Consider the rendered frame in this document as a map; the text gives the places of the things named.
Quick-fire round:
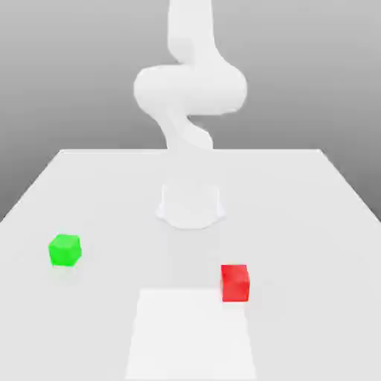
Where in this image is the small red cube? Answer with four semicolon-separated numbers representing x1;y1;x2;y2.
220;263;250;303

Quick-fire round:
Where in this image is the small green cube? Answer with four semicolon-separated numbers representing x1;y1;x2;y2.
48;234;83;268

